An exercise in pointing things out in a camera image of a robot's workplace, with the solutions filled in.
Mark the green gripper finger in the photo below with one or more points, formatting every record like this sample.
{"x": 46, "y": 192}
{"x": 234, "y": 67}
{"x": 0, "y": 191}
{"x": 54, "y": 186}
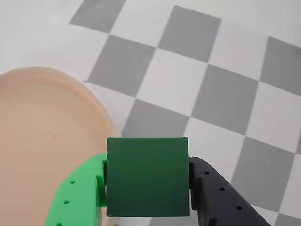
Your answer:
{"x": 77, "y": 195}

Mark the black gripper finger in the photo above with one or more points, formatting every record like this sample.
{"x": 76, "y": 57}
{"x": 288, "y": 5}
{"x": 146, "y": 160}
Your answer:
{"x": 218, "y": 200}

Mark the dark green cube dice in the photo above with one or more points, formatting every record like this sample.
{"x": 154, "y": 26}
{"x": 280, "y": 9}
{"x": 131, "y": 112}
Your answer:
{"x": 148, "y": 176}

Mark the beige round plate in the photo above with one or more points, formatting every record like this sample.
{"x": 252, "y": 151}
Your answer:
{"x": 47, "y": 131}

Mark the grey white checkerboard mat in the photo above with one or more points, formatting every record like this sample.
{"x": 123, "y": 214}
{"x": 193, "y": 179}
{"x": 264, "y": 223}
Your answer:
{"x": 200, "y": 94}

